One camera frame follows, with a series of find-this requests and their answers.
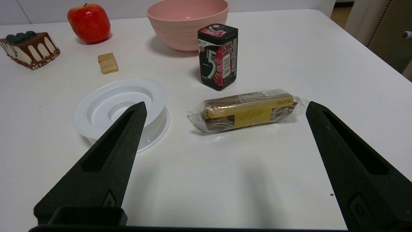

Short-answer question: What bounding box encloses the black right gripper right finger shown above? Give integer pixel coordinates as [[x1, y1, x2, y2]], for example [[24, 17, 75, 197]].
[[305, 101, 412, 232]]

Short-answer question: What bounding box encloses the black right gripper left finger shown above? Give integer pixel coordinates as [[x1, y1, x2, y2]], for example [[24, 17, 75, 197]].
[[34, 101, 148, 225]]

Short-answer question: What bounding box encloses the small tan wooden block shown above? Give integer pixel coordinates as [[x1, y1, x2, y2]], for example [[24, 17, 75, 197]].
[[98, 53, 118, 75]]

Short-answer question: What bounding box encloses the pink bowl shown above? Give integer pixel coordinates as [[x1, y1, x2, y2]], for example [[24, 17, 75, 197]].
[[147, 0, 229, 52]]

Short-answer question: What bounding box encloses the white round plastic lid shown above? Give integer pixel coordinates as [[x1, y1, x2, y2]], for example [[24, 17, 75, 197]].
[[73, 79, 171, 154]]

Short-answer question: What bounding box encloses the gold chocolate packet clear wrap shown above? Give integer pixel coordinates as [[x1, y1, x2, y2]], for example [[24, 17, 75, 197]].
[[188, 89, 308, 133]]

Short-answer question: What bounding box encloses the chocolate cake slice with blueberries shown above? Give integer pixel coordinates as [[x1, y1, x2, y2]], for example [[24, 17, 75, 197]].
[[0, 31, 61, 70]]

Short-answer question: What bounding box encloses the red apple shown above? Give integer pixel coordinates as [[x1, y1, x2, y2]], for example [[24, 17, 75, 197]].
[[67, 3, 111, 44]]

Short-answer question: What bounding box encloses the perforated pegboard panel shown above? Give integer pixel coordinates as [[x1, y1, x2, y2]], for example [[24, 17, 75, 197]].
[[367, 0, 412, 74]]

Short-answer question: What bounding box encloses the black and pink gum box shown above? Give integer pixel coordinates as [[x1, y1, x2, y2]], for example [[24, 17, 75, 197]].
[[198, 23, 239, 91]]

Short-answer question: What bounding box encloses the white furniture post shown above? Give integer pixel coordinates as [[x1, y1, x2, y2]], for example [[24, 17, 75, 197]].
[[344, 0, 390, 45]]

